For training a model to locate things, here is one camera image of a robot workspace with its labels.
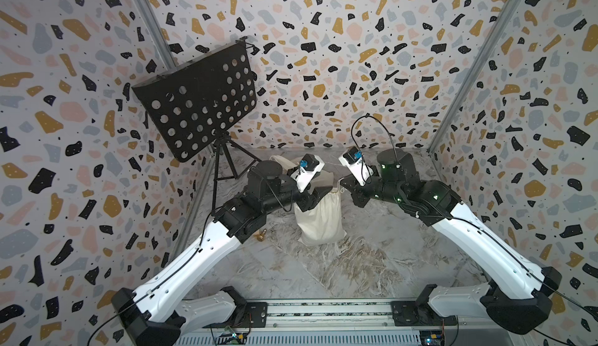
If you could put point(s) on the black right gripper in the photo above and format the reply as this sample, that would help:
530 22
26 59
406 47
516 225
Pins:
357 193

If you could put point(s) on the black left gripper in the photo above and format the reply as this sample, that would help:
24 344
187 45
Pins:
309 202

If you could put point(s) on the cream drawstring soil bag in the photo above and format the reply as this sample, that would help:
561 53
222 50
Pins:
322 224

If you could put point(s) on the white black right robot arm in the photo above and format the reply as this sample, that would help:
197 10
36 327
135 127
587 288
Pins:
517 296

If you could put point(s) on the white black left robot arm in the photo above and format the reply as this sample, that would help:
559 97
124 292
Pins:
158 313

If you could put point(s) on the cream cloth bag far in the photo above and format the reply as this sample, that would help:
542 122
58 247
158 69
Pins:
322 179

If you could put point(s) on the black music stand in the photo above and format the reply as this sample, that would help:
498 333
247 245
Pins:
195 105

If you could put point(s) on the left green circuit board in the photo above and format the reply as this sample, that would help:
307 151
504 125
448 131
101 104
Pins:
231 336

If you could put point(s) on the green circuit board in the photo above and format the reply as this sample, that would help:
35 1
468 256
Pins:
432 338
231 336

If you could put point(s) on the right green circuit board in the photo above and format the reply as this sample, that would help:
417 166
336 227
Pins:
432 338

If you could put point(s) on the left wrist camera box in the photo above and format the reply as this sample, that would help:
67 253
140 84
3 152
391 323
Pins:
309 166

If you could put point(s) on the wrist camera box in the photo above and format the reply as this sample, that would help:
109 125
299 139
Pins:
309 166
353 159

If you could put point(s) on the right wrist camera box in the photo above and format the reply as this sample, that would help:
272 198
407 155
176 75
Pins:
353 159

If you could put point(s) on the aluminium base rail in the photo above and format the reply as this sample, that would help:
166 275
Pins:
349 322

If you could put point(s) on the aluminium corner post right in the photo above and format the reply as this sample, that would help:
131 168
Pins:
477 66

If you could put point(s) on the aluminium corner post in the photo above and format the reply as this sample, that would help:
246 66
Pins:
153 28
477 66

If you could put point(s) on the aluminium corner post left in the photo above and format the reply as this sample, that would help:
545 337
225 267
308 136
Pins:
153 28

